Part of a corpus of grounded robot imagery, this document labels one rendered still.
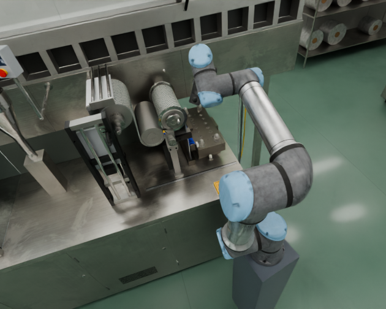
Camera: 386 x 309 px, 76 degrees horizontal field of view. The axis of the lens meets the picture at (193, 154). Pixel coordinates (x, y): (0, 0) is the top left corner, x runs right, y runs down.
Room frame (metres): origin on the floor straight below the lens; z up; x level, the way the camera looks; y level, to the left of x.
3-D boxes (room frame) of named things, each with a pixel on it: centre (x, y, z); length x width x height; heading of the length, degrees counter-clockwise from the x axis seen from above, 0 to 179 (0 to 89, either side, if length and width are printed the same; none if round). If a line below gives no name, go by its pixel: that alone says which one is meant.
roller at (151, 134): (1.10, 0.21, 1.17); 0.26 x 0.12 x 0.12; 11
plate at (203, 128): (1.19, -0.07, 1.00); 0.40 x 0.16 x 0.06; 11
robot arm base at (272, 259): (0.44, -0.25, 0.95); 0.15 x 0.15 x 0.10
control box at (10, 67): (0.92, 0.62, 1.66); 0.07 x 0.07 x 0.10; 78
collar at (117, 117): (0.93, 0.31, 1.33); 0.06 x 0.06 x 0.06; 11
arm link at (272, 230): (0.44, -0.25, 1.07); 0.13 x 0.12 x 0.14; 97
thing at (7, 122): (0.97, 0.80, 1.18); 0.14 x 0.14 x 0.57
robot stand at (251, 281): (0.44, -0.25, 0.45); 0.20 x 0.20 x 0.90; 23
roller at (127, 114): (1.08, 0.34, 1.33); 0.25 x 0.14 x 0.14; 11
